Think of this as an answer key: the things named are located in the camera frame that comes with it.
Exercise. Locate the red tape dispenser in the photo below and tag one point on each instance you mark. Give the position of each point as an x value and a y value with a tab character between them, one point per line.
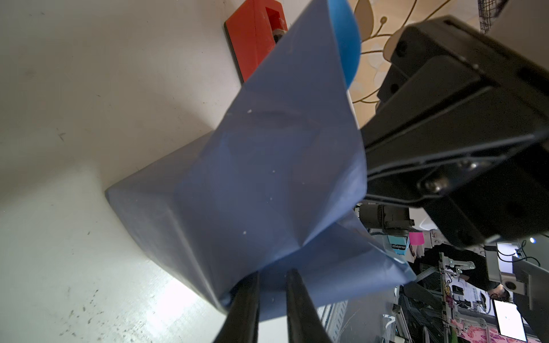
253	31

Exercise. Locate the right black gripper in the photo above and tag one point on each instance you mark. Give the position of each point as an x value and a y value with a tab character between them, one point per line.
461	132

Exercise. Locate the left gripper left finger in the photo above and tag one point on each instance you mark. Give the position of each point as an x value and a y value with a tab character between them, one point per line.
241	324

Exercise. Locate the light blue wrapping paper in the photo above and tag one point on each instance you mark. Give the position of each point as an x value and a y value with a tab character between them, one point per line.
274	187

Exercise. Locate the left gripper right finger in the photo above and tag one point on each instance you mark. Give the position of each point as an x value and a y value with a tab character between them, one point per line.
303	323

